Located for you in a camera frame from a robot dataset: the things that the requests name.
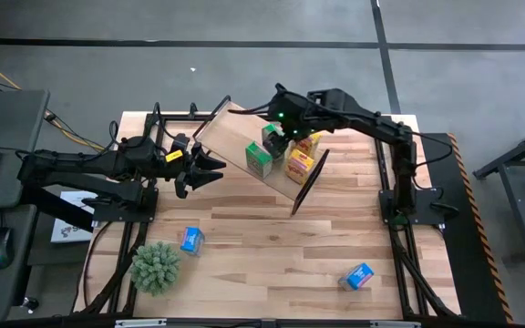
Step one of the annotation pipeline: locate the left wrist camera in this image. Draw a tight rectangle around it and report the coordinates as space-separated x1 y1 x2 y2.
172 132 191 152

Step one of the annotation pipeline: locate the black hazard-striped floor mat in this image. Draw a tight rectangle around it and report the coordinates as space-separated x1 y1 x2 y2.
419 131 515 324

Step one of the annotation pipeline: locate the black metal stand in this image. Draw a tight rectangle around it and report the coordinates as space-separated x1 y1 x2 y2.
473 118 525 268

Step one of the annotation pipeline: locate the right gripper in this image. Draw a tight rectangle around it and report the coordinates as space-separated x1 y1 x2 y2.
263 84 314 160

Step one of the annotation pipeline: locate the green artificial plant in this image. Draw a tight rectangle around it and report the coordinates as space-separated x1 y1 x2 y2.
129 241 183 296

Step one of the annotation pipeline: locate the white cardboard box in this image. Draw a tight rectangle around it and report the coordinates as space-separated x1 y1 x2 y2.
50 190 98 244

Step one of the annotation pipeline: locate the black table frame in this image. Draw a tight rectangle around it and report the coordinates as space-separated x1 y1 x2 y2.
74 97 460 320

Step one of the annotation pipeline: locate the desk caster wheel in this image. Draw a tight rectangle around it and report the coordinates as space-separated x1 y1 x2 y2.
21 295 40 314

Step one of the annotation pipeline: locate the blue Rice Krispies box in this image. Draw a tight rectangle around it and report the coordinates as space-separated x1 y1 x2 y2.
180 226 206 257
337 262 376 292

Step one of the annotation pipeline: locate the black computer mouse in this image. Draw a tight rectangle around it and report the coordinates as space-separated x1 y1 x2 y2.
0 226 16 271

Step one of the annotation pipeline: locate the wooden shelf with black frame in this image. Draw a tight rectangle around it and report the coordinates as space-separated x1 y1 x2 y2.
192 94 331 216

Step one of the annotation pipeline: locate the grey desk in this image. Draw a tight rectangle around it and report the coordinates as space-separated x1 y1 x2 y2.
0 89 50 323

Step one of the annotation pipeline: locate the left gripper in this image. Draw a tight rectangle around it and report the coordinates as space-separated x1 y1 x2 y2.
161 142 228 200

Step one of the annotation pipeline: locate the black rig crossbar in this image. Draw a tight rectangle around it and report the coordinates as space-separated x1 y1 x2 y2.
0 313 525 328

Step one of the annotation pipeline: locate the yellow Corn Pops box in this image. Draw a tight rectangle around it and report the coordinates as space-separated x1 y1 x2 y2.
284 149 316 186
294 132 323 159

